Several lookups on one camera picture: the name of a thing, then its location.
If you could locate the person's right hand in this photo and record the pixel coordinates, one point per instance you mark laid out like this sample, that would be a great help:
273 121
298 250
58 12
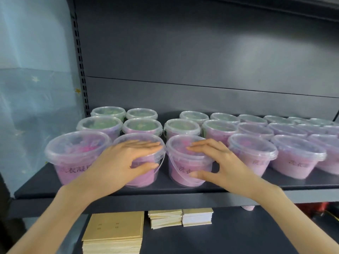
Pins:
233 177

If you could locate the person's left hand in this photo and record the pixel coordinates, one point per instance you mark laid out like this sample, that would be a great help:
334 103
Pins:
106 171

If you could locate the person's left thumb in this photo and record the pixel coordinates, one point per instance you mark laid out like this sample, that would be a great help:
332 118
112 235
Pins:
145 168

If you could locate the person's right thumb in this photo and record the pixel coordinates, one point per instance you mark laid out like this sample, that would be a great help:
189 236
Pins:
202 175

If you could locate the clear tub of pink beads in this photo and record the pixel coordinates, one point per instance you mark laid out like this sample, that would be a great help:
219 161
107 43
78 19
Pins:
182 166
143 179

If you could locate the person's right forearm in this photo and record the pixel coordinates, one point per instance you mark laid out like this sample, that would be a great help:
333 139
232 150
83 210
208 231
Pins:
296 219

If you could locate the person's left forearm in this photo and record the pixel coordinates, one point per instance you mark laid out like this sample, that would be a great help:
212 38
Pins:
45 222

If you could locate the small stack of white booklets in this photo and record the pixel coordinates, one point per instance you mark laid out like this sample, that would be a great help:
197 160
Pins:
197 216

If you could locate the small stack of beige booklets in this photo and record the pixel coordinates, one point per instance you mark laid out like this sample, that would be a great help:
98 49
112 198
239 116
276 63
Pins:
164 219

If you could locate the pink container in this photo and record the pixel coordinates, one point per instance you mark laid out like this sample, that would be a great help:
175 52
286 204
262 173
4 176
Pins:
248 208

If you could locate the large stack of beige booklets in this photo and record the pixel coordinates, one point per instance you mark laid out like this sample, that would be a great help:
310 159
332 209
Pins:
114 230

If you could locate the rows of lidded plastic tubs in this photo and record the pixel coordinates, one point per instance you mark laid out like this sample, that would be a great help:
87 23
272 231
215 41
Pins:
76 150

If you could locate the dark grey metal shelf unit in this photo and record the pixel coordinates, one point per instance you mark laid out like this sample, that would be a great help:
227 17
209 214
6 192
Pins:
185 63

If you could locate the red packaged item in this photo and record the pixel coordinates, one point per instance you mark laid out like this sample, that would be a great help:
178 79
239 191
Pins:
320 208

